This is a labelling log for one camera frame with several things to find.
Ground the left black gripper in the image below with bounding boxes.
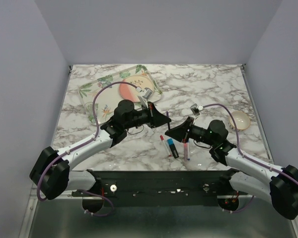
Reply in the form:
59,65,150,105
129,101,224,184
124,102,172,130

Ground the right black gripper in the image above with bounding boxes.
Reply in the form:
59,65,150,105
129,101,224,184
165,116,216,146

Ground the pink pen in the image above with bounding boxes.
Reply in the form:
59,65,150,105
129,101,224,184
184,143,190,161

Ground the black marker blue tip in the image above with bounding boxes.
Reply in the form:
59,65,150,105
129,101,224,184
167,138,179,159

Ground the white pen red tip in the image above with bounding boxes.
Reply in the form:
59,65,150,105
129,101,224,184
160,135,171,157

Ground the white pen blue tip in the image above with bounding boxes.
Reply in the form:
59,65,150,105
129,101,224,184
185,140,191,161

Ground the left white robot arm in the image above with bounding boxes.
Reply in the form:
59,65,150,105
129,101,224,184
29,100,171,201

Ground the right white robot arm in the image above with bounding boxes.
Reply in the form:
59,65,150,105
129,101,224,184
165,117,298,220

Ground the pink cream plate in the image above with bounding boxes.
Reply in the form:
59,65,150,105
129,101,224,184
119,75,154,103

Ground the leaf patterned tray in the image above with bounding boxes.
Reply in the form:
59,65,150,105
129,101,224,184
78,64,162,125

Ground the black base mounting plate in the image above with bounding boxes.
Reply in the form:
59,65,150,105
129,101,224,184
69,170,254,207

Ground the small patterned bowl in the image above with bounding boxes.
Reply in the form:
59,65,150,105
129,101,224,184
229,111,251,131

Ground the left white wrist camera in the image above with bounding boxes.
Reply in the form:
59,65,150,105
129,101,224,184
136,87,153,108

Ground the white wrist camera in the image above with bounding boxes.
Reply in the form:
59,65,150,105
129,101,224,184
136,87,153,108
190,104,204,117

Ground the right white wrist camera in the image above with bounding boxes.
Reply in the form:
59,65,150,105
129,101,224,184
190,104,204,117

